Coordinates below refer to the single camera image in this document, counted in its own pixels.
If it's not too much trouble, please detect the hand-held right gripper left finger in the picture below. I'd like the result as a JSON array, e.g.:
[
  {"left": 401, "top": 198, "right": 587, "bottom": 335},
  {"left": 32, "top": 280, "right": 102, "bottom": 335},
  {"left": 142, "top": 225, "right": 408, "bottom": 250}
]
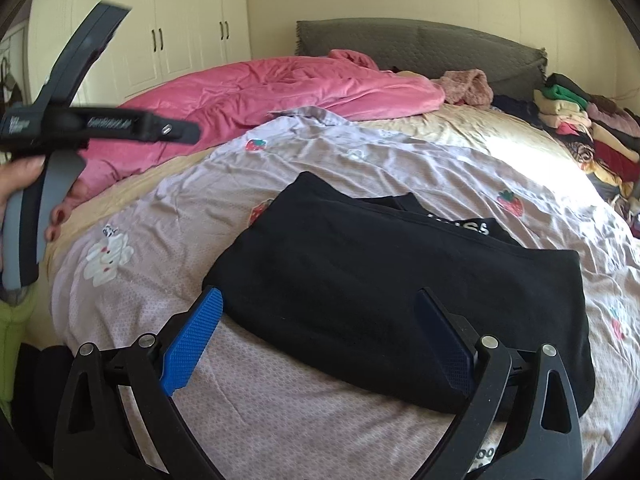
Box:
[{"left": 52, "top": 285, "right": 226, "bottom": 480}]

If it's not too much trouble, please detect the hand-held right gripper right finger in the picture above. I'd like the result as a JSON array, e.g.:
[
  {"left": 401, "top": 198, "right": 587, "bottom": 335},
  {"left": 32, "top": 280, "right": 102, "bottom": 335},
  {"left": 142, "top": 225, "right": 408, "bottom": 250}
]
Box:
[{"left": 414, "top": 287, "right": 584, "bottom": 480}]

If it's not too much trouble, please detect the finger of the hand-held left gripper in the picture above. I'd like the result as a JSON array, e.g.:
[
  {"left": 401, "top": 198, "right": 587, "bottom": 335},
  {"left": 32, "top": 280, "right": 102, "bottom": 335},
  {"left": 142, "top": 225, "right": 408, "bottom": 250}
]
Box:
[{"left": 146, "top": 111, "right": 202, "bottom": 147}]

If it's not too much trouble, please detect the black sweater with orange patches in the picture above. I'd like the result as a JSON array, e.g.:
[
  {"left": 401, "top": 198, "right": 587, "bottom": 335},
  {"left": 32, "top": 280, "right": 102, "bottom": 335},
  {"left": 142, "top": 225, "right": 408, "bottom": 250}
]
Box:
[{"left": 202, "top": 171, "right": 597, "bottom": 417}]

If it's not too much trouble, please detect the person's left forearm green sleeve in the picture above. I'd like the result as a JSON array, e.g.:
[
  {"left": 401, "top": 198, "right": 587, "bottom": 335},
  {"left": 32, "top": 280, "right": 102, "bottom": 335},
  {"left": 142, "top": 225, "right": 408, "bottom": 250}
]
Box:
[{"left": 0, "top": 287, "right": 40, "bottom": 413}]

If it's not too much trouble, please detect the pile of folded clothes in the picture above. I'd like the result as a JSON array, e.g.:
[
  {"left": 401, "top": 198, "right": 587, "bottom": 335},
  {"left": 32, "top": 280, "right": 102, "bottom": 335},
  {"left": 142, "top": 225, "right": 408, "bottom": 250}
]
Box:
[{"left": 532, "top": 72, "right": 640, "bottom": 223}]

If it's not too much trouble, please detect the person's left hand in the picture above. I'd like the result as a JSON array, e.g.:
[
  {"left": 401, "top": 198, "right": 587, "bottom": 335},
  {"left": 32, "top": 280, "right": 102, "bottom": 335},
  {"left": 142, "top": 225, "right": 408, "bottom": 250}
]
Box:
[{"left": 0, "top": 154, "right": 94, "bottom": 272}]

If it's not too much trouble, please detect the brown handbag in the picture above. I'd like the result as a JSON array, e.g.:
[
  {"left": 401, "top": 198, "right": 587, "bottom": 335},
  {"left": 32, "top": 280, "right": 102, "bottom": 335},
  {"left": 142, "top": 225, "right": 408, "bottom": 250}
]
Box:
[{"left": 0, "top": 57, "right": 24, "bottom": 107}]

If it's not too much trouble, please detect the white door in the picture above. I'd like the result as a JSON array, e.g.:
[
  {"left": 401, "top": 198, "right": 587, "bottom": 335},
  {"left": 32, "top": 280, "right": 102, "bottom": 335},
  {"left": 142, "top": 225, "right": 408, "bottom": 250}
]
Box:
[{"left": 0, "top": 24, "right": 32, "bottom": 108}]

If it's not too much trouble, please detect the cream wardrobe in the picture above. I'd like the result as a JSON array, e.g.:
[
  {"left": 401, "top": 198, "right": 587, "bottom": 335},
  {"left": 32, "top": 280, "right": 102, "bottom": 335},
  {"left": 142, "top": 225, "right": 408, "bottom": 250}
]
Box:
[{"left": 27, "top": 0, "right": 252, "bottom": 107}]

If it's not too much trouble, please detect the pink comforter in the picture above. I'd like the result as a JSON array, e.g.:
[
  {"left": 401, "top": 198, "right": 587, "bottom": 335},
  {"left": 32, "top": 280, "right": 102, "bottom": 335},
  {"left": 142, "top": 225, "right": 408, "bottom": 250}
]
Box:
[{"left": 75, "top": 49, "right": 447, "bottom": 207}]

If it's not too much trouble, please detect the lilac strawberry print blanket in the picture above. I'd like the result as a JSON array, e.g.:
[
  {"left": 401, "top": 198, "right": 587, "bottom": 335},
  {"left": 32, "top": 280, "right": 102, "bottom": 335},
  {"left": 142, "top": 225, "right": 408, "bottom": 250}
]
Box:
[{"left": 50, "top": 106, "right": 640, "bottom": 480}]

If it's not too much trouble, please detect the beige bed sheet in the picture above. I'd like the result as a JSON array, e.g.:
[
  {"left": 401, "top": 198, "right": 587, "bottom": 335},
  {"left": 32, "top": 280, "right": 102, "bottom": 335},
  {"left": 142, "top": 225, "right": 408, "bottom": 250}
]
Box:
[{"left": 40, "top": 72, "right": 593, "bottom": 263}]

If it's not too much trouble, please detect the dark navy garment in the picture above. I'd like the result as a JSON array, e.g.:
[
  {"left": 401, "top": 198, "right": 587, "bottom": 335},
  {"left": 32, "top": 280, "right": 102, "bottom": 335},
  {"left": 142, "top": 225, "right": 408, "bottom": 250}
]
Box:
[{"left": 491, "top": 93, "right": 544, "bottom": 127}]

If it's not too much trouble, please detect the grey padded headboard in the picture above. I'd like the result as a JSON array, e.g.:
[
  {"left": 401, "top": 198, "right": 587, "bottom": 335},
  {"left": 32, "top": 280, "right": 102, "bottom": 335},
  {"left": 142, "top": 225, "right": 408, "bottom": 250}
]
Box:
[{"left": 295, "top": 19, "right": 549, "bottom": 97}]

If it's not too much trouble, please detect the pink fluffy garment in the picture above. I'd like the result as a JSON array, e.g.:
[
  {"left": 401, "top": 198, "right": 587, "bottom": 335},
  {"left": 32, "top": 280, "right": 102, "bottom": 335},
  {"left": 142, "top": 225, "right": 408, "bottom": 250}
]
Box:
[{"left": 439, "top": 68, "right": 494, "bottom": 107}]

